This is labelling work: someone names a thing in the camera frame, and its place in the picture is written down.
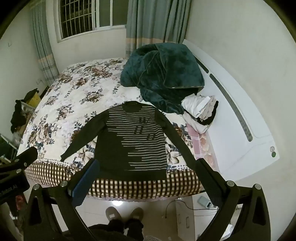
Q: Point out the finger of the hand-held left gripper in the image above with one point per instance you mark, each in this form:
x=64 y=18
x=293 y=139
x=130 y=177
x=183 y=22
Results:
x=24 y=158

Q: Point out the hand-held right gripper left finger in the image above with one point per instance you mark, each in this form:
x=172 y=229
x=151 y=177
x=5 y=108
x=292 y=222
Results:
x=86 y=183

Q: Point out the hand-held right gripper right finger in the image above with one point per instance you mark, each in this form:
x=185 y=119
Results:
x=208 y=180

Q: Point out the dark striped sweater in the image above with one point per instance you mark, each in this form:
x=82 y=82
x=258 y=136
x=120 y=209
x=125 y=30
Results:
x=129 y=148

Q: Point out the dark clothes heap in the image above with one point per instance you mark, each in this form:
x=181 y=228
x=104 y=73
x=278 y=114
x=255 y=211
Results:
x=17 y=115

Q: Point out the metal rack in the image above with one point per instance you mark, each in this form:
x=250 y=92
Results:
x=8 y=146

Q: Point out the light blue phone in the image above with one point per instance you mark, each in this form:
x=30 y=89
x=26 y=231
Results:
x=204 y=201

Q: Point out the pink floral sheet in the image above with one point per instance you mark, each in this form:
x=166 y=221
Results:
x=201 y=143

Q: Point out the person's left grey slipper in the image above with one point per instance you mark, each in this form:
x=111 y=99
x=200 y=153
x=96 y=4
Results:
x=113 y=213

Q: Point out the person's grey slipper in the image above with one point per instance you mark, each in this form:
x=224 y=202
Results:
x=137 y=213
x=113 y=213

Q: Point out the white headboard with grey inlays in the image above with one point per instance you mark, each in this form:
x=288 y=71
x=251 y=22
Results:
x=226 y=139

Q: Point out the white bedside cabinet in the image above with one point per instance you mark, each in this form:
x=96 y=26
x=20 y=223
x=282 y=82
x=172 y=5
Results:
x=185 y=222

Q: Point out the pale pink folded garment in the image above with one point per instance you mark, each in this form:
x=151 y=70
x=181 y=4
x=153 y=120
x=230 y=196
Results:
x=196 y=126

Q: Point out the person's dark trousers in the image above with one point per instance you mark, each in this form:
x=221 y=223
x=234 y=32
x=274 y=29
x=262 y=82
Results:
x=120 y=230

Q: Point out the yellow box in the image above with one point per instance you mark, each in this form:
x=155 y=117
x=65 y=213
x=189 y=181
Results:
x=33 y=100

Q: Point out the person's right grey slipper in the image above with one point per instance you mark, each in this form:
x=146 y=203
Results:
x=137 y=213

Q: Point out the black folded garment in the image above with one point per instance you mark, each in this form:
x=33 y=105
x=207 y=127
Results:
x=211 y=118

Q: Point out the beige folded garment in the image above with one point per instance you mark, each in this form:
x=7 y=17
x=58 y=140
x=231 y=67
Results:
x=209 y=109

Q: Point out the white folded garment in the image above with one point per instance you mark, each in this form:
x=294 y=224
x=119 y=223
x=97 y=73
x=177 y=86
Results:
x=193 y=104

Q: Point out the bed with floral bedspread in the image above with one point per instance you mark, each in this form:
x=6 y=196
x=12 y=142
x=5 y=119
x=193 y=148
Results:
x=76 y=92

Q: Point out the grey-blue curtain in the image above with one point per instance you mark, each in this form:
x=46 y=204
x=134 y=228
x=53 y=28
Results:
x=157 y=20
x=45 y=51

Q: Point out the teal plush blanket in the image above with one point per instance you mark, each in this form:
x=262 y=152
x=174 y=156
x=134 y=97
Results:
x=161 y=69

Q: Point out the barred window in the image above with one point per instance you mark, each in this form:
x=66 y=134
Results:
x=92 y=16

